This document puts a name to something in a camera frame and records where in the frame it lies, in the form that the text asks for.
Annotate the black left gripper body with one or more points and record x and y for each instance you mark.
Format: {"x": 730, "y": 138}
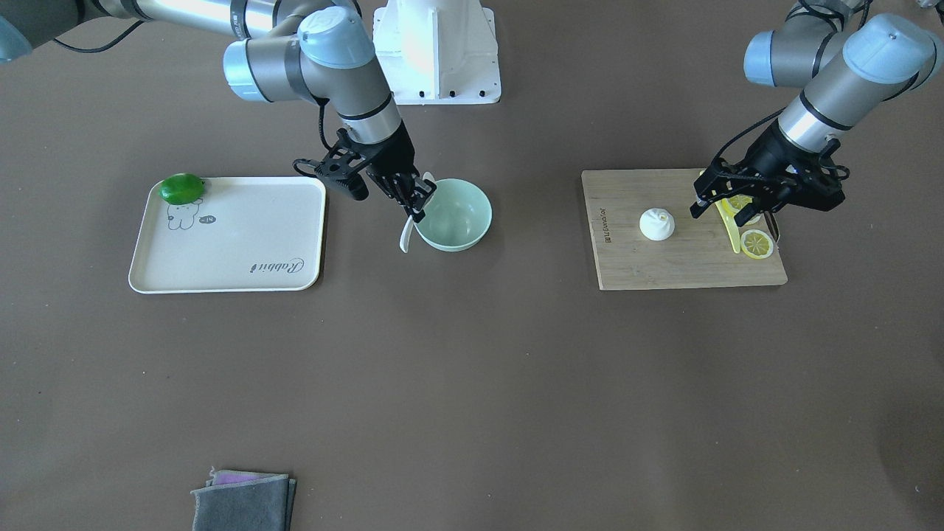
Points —
{"x": 769, "y": 158}

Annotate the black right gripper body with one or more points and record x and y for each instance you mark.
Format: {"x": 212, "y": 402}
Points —
{"x": 391, "y": 156}

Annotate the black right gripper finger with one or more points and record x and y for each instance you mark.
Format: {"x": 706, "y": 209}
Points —
{"x": 422, "y": 192}
{"x": 403, "y": 195}

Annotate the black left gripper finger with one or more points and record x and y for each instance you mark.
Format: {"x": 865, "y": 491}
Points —
{"x": 749, "y": 214}

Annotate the white ceramic spoon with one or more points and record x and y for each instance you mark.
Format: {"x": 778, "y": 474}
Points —
{"x": 408, "y": 228}

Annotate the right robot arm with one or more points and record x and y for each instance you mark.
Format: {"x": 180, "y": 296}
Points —
{"x": 316, "y": 51}

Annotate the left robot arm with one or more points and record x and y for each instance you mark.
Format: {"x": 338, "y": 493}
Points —
{"x": 842, "y": 75}

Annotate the light green bowl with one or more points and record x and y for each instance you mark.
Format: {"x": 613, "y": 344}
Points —
{"x": 457, "y": 216}

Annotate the stacked lemon slices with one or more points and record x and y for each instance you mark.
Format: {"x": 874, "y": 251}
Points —
{"x": 741, "y": 203}

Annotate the lemon slice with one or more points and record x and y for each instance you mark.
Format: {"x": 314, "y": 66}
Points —
{"x": 757, "y": 244}

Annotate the bamboo cutting board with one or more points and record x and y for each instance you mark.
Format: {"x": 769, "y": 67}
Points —
{"x": 698, "y": 254}

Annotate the cream plastic tray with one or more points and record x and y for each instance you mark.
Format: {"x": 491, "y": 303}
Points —
{"x": 245, "y": 234}

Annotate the green lime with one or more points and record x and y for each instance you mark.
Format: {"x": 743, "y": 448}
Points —
{"x": 181, "y": 189}

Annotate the grey folded cloth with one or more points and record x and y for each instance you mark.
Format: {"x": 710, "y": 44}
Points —
{"x": 243, "y": 500}

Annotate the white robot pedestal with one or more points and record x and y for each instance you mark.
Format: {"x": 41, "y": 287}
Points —
{"x": 438, "y": 52}

